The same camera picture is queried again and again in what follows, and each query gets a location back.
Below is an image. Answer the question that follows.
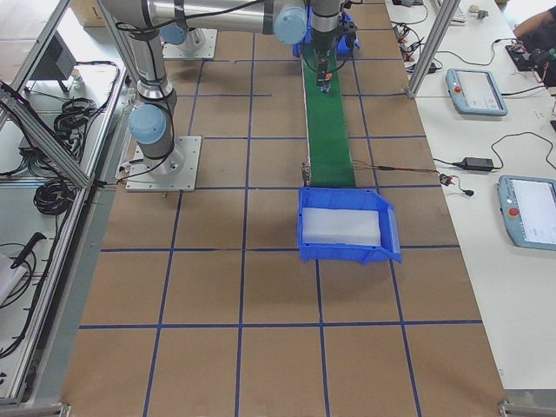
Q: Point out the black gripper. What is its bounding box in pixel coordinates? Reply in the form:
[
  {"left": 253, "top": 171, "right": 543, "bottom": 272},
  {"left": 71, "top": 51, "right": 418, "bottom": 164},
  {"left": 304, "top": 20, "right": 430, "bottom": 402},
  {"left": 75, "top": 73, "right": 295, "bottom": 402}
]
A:
[{"left": 311, "top": 12, "right": 340, "bottom": 83}]

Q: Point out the red push button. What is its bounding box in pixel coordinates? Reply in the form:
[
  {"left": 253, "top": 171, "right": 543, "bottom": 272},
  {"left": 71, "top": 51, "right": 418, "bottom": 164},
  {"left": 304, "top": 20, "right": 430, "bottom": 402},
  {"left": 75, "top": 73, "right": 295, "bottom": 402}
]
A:
[{"left": 318, "top": 72, "right": 333, "bottom": 93}]

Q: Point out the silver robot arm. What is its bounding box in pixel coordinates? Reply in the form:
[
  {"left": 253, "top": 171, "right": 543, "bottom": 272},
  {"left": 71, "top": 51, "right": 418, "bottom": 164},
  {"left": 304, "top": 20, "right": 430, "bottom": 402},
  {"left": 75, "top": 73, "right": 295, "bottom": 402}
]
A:
[
  {"left": 102, "top": 1, "right": 343, "bottom": 178},
  {"left": 160, "top": 23, "right": 206, "bottom": 53}
]

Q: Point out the person's hand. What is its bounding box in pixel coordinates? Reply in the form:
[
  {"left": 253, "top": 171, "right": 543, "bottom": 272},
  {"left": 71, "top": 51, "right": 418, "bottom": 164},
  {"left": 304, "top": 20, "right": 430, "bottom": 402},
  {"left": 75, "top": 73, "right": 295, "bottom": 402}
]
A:
[{"left": 519, "top": 36, "right": 539, "bottom": 54}]

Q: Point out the left blue plastic bin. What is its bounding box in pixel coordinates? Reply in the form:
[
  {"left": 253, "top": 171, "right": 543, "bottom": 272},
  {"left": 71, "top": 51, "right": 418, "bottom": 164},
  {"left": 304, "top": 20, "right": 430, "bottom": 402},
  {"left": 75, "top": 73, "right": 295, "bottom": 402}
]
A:
[{"left": 292, "top": 10, "right": 361, "bottom": 57}]

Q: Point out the blue plastic bin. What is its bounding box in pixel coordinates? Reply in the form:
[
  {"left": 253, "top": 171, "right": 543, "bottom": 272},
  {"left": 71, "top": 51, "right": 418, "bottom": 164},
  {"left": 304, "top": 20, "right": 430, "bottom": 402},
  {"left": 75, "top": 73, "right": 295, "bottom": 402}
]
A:
[
  {"left": 297, "top": 187, "right": 402, "bottom": 264},
  {"left": 292, "top": 10, "right": 361, "bottom": 57}
]

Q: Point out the green conveyor belt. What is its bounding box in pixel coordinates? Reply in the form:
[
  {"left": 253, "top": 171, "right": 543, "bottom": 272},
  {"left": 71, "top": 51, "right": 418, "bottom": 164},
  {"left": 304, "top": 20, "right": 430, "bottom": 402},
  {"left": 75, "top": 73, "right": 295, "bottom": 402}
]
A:
[{"left": 301, "top": 44, "right": 355, "bottom": 188}]

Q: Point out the far teach pendant tablet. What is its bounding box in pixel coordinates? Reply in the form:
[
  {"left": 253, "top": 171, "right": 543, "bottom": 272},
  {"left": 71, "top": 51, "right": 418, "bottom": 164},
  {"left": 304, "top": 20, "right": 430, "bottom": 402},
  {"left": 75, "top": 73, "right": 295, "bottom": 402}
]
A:
[{"left": 446, "top": 69, "right": 508, "bottom": 116}]

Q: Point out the teach pendant tablet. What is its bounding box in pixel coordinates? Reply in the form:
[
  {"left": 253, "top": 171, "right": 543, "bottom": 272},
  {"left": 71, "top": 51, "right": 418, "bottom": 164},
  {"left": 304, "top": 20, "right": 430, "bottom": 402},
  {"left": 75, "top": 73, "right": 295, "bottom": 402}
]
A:
[
  {"left": 497, "top": 175, "right": 555, "bottom": 251},
  {"left": 446, "top": 69, "right": 508, "bottom": 116}
]

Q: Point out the right blue plastic bin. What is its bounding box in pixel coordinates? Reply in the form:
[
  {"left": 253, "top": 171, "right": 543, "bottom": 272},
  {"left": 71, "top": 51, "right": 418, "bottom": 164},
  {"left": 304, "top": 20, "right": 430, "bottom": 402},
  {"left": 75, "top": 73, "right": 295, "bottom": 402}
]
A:
[{"left": 297, "top": 187, "right": 402, "bottom": 264}]

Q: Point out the black power adapter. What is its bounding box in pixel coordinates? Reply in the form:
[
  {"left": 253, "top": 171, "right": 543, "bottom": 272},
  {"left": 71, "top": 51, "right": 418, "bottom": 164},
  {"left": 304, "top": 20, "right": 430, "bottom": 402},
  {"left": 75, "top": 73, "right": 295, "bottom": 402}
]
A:
[{"left": 462, "top": 157, "right": 495, "bottom": 172}]

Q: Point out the near teach pendant tablet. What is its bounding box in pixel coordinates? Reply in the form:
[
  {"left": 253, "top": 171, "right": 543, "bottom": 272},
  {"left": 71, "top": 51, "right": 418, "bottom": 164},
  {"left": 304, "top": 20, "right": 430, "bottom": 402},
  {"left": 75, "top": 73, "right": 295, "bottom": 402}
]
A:
[{"left": 497, "top": 175, "right": 555, "bottom": 251}]

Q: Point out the brown paper table mat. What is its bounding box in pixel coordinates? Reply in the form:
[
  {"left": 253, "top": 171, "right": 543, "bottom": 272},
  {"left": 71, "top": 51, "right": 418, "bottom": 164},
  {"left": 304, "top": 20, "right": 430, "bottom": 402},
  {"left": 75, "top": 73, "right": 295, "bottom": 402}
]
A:
[{"left": 62, "top": 1, "right": 504, "bottom": 416}]

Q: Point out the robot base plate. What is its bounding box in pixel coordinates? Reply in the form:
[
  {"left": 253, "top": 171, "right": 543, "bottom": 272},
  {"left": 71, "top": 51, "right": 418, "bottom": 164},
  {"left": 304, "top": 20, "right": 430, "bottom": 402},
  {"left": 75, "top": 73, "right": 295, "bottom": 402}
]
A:
[
  {"left": 125, "top": 136, "right": 202, "bottom": 192},
  {"left": 160, "top": 25, "right": 217, "bottom": 61}
]

